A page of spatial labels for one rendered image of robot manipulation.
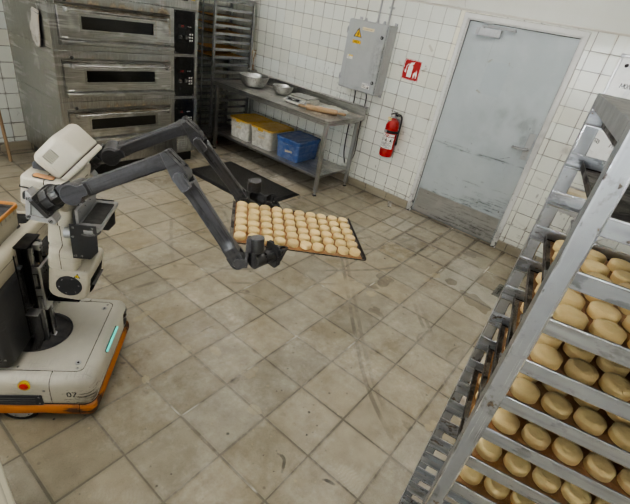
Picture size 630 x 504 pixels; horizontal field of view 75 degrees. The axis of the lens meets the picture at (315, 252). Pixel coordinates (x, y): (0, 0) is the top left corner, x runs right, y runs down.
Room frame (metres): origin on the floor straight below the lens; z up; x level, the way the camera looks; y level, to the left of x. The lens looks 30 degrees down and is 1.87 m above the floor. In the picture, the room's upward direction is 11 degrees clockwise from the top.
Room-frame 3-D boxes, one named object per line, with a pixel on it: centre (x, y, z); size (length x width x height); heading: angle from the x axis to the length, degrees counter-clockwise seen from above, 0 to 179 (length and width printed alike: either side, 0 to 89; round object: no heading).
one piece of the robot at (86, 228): (1.52, 0.97, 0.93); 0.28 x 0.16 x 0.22; 13
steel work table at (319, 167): (5.29, 0.72, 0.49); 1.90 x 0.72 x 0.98; 57
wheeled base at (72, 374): (1.46, 1.26, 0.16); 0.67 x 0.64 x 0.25; 103
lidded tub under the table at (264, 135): (5.38, 0.84, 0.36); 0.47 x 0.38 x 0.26; 147
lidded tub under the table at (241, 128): (5.60, 1.18, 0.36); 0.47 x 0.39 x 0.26; 145
